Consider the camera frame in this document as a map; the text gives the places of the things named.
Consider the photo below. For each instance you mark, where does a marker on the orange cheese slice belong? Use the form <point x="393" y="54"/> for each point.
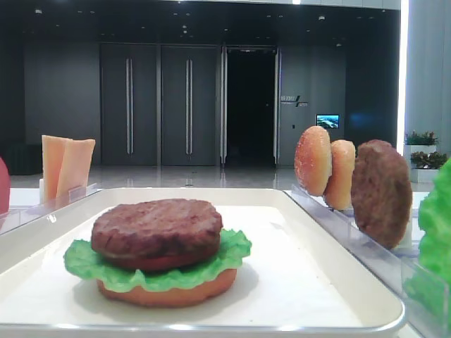
<point x="52" y="157"/>
<point x="75" y="166"/>

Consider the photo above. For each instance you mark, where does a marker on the brown meat patty on burger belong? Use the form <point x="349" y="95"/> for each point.
<point x="153" y="229"/>

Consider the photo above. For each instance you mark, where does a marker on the brown meat patty in rack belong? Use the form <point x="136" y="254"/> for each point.
<point x="381" y="193"/>

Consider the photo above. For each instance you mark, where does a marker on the green lettuce leaf on burger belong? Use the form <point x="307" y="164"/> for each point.
<point x="80" y="260"/>

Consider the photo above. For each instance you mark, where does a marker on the white clip behind cheese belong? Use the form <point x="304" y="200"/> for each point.
<point x="41" y="191"/>

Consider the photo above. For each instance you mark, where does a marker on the red tomato slice in rack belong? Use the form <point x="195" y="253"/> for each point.
<point x="5" y="186"/>

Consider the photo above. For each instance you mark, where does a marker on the green lettuce leaf in rack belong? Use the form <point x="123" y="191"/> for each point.
<point x="435" y="246"/>

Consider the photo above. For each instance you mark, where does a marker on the sesame top bun in rack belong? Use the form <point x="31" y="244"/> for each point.
<point x="313" y="160"/>

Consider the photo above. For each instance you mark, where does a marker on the dark double door middle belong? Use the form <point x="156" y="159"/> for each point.
<point x="188" y="105"/>

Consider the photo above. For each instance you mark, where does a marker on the dark double door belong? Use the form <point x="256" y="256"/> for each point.
<point x="188" y="105"/>
<point x="128" y="98"/>

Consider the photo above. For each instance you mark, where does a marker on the plain bun slice in rack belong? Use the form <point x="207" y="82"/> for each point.
<point x="337" y="194"/>

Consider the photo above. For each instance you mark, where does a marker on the white rectangular serving tray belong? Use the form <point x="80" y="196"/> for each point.
<point x="297" y="282"/>

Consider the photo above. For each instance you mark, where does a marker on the dark double door left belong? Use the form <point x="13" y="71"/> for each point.
<point x="128" y="98"/>

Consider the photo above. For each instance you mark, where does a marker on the bottom bun slice on tray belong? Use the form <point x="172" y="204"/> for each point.
<point x="174" y="298"/>

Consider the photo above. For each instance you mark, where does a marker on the clear acrylic rack right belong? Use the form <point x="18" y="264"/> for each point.
<point x="393" y="267"/>

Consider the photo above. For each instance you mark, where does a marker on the clear acrylic rack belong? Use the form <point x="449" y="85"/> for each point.
<point x="20" y="215"/>
<point x="393" y="267"/>

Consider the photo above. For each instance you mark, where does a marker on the white planter with plants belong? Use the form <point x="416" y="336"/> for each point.
<point x="423" y="158"/>

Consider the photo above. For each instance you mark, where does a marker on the clear acrylic rack left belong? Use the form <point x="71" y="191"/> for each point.
<point x="20" y="215"/>

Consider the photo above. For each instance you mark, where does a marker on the small wall display screen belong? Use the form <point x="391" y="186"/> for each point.
<point x="328" y="121"/>

